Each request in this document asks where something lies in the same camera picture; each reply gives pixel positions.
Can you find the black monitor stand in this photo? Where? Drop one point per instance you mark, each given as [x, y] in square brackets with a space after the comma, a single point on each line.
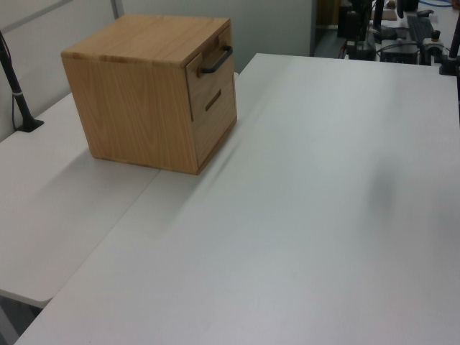
[381, 28]

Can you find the black electronics box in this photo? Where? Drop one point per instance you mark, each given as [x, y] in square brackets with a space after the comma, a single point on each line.
[399, 54]

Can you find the wooden drawer with slot grip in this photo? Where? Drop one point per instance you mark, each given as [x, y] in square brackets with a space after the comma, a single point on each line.
[215, 133]

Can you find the grey device with black knob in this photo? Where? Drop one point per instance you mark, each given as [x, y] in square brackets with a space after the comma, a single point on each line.
[433, 45]

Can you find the oak wooden drawer cabinet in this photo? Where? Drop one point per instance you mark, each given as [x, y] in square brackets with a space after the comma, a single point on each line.
[136, 108]

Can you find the black computer keyboard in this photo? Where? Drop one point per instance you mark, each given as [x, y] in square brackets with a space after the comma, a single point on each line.
[420, 28]

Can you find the black camera pole with foot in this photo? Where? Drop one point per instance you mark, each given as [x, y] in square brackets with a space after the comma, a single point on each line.
[21, 104]

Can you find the black pole with table clamp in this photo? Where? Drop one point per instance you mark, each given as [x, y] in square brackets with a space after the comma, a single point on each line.
[449, 64]

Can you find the black upright box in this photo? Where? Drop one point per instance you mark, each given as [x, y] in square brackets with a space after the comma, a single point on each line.
[348, 23]

